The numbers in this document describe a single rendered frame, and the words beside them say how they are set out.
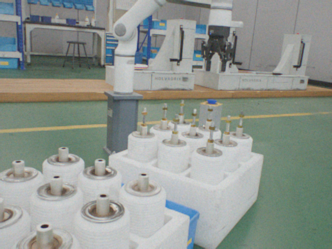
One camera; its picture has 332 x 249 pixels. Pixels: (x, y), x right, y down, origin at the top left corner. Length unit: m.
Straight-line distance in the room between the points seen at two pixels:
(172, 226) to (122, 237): 0.14
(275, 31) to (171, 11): 4.01
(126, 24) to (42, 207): 0.99
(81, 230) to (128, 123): 0.98
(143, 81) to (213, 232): 2.40
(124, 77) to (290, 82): 3.23
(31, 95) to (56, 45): 6.55
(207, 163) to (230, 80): 2.89
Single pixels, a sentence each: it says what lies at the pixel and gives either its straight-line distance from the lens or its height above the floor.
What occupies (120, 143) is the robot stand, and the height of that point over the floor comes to 0.07.
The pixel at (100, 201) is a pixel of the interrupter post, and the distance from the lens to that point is 0.56.
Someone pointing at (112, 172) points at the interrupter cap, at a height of 0.25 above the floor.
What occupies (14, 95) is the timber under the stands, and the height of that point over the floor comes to 0.05.
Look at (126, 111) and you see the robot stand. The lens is 1.47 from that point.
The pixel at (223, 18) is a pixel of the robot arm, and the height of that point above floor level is 0.63.
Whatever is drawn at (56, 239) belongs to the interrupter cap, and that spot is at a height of 0.25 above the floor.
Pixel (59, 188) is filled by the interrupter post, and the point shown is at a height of 0.26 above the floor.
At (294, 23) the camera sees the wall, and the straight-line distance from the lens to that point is 7.28.
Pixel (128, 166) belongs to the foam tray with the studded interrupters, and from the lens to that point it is 0.99.
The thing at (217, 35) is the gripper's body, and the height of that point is 0.58.
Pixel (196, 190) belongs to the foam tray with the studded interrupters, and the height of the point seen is 0.16.
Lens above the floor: 0.54
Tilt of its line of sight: 15 degrees down
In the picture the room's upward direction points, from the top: 4 degrees clockwise
